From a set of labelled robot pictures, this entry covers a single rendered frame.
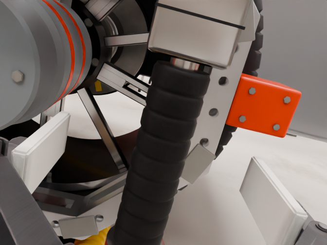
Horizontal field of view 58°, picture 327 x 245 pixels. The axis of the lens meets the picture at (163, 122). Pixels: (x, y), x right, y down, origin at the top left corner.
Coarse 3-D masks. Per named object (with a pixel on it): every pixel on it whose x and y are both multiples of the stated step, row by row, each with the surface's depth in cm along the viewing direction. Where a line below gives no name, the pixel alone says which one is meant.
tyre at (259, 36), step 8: (256, 0) 44; (256, 32) 46; (256, 40) 46; (256, 48) 46; (248, 56) 46; (256, 56) 47; (248, 64) 47; (256, 64) 47; (248, 72) 47; (256, 72) 48; (224, 128) 50; (232, 128) 50; (224, 136) 50; (232, 136) 51; (224, 144) 51; (216, 152) 51; (72, 192) 53; (80, 192) 53; (88, 192) 53; (176, 192) 54
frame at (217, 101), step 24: (240, 48) 38; (216, 72) 39; (240, 72) 39; (216, 96) 40; (216, 120) 41; (192, 144) 42; (216, 144) 42; (192, 168) 42; (48, 192) 49; (96, 192) 49; (120, 192) 44; (48, 216) 45; (72, 216) 45; (96, 216) 46
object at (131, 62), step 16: (128, 0) 79; (112, 16) 80; (128, 16) 81; (112, 32) 77; (128, 32) 82; (112, 48) 79; (128, 48) 83; (144, 48) 83; (96, 64) 80; (128, 64) 84
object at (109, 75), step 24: (72, 0) 46; (96, 0) 46; (120, 0) 46; (96, 24) 47; (96, 48) 52; (96, 72) 49; (120, 72) 49; (144, 96) 52; (48, 120) 52; (96, 120) 51; (72, 144) 70; (96, 144) 71; (120, 144) 68; (72, 168) 58; (96, 168) 58; (120, 168) 54
